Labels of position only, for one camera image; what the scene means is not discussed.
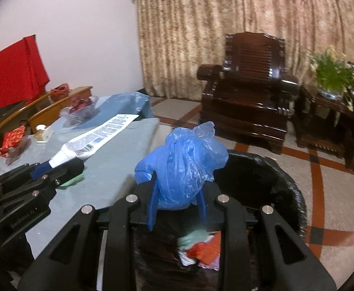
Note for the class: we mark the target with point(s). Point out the purple wrapper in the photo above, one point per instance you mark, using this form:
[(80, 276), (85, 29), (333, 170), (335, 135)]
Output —
[(209, 265)]

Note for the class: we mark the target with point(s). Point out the white toothpaste tube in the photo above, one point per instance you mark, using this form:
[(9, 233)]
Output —
[(104, 130)]

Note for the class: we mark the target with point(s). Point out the clear bag of red fruit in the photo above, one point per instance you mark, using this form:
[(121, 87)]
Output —
[(80, 106)]

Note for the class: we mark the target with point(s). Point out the blue plastic bag on table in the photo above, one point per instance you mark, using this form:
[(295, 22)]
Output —
[(125, 103)]

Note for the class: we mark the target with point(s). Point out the pale green wrapper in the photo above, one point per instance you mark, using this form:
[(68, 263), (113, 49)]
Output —
[(73, 182), (192, 238)]

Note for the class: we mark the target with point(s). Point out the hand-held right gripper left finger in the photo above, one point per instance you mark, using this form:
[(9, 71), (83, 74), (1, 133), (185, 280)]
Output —
[(153, 200)]

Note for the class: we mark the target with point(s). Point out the beige patterned curtain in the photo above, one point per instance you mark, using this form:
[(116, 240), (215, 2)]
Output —
[(180, 36)]

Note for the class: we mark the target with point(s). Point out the potted green plant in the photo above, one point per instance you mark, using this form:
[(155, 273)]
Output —
[(331, 72)]

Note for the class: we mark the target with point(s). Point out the dark wooden side table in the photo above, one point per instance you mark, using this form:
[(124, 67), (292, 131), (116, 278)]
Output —
[(316, 121)]

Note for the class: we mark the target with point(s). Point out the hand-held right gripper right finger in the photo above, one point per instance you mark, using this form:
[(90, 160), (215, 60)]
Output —
[(202, 209)]

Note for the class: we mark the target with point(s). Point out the orange red wrapper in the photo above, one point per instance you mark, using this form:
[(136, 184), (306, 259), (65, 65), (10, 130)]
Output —
[(204, 250)]

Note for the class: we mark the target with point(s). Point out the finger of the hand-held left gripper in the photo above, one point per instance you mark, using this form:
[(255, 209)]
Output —
[(42, 169), (69, 168)]

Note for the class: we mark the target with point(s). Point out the pale blue tablecloth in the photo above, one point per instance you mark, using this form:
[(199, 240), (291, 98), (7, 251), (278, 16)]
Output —
[(119, 163)]

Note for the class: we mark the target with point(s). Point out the white crumpled wrapper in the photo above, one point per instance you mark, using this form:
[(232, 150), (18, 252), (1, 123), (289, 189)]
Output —
[(186, 256)]

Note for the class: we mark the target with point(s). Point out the beige undercloth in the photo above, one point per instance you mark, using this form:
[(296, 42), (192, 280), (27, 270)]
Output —
[(161, 133)]

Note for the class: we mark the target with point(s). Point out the light wooden sideboard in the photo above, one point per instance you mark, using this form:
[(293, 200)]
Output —
[(52, 109)]

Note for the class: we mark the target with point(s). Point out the red cloth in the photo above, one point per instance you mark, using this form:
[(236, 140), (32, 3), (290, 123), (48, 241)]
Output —
[(10, 75)]

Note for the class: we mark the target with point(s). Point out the red gift box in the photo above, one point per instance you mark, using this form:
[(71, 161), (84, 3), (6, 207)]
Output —
[(13, 139)]

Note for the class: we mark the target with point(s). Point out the small lidded jar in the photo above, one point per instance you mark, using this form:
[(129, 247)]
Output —
[(42, 133)]

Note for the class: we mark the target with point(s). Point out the black lined trash bin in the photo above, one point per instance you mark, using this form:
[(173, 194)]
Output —
[(256, 182)]

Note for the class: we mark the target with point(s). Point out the blue plastic bag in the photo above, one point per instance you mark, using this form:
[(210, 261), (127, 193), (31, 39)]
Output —
[(183, 163), (125, 103)]

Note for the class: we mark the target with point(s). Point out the red basket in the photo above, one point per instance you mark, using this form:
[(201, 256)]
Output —
[(59, 94)]

